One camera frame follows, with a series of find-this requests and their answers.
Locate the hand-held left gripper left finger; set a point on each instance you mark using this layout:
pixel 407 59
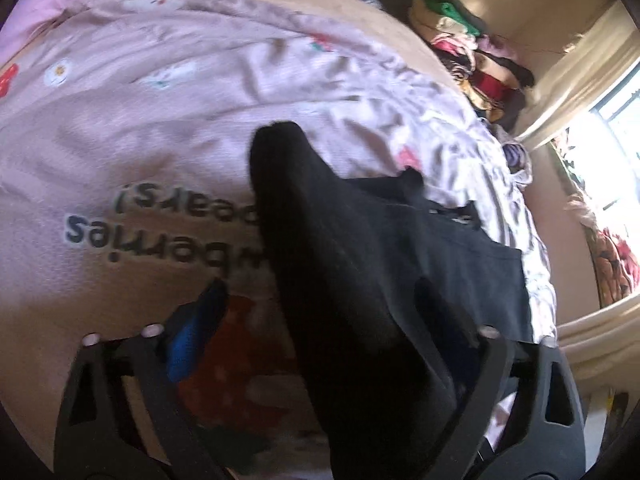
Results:
pixel 192 335

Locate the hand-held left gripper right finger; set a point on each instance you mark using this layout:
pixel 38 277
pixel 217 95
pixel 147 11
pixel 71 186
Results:
pixel 500 375

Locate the black shirt with orange patches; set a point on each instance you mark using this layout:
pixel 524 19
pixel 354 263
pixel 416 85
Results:
pixel 350 260

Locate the pile of folded clothes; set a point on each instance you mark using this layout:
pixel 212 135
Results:
pixel 480 65

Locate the colourful patterned cloth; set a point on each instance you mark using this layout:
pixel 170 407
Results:
pixel 615 260

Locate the pink printed blanket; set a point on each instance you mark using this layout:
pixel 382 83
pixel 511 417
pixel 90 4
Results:
pixel 150 135

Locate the purple and white garment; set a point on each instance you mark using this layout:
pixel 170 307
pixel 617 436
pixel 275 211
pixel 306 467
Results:
pixel 515 155

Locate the bright window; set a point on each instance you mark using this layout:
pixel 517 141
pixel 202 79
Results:
pixel 615 150

